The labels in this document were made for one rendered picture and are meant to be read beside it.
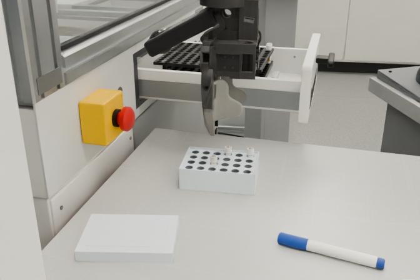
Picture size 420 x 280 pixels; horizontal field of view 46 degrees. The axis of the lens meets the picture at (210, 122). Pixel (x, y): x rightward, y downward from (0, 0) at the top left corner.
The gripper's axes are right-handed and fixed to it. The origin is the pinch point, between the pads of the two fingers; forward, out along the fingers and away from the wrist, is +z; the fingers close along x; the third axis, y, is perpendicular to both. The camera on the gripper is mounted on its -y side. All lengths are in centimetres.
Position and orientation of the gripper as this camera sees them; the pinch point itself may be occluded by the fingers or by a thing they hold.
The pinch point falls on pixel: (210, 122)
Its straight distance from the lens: 78.4
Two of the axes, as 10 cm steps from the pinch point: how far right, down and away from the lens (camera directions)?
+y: 9.9, 0.6, -1.5
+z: 0.0, 9.2, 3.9
